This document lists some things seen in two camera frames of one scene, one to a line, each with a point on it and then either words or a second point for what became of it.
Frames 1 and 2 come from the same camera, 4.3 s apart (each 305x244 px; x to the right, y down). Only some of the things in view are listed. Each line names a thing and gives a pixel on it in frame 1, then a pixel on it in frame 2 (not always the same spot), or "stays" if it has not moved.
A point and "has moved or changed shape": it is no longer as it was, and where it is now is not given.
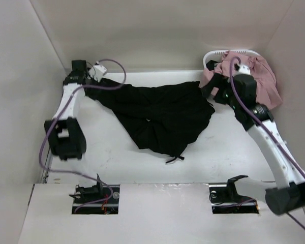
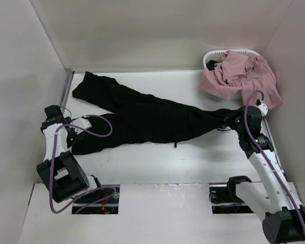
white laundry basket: (216, 55) stays
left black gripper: (87, 76) -> (74, 138)
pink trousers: (268, 90) stays
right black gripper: (218, 80) -> (229, 118)
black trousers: (166, 120) has moved or changed shape
